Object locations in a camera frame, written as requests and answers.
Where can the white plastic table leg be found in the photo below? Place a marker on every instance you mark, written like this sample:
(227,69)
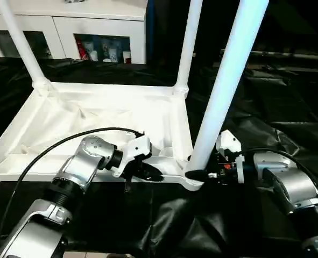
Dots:
(186,43)
(21,43)
(226,80)

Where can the white plastic table top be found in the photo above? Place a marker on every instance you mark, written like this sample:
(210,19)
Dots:
(67,115)

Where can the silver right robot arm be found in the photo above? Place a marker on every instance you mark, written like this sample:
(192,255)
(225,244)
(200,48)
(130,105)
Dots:
(288,183)

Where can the black mat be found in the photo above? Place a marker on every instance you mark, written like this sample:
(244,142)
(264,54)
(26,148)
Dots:
(148,226)

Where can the patterned white cup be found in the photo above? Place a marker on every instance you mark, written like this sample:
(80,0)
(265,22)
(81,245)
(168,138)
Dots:
(113,52)

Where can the white cabinet with glass doors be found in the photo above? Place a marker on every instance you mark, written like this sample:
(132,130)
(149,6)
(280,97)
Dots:
(56,21)

